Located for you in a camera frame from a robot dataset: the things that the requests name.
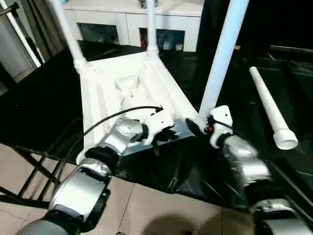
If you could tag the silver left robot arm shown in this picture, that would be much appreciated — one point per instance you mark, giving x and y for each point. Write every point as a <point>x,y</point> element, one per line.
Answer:
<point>78,186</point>

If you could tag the white glass-door cabinet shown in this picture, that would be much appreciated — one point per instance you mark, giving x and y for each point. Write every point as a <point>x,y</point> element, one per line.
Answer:
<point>132,22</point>

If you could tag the white plastic table leg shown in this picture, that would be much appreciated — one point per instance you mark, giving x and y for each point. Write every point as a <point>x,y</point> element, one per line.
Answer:
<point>152,29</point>
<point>220,61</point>
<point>71,41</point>
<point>269,102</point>

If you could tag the black box with gold label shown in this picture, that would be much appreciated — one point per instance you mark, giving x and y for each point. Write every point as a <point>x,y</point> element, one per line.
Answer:
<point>212,24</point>

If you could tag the black metal table frame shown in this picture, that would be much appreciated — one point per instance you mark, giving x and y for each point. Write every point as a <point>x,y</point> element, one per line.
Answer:
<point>36,169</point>

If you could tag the dark grey bundle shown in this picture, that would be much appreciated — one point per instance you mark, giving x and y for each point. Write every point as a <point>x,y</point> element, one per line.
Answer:
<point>146,3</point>

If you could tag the black plastic mat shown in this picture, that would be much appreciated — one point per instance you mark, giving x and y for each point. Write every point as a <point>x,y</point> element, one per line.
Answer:
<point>36,102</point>

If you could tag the grey curtain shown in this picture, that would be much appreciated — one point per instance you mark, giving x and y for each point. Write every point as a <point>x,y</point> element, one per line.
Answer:
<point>49,27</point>

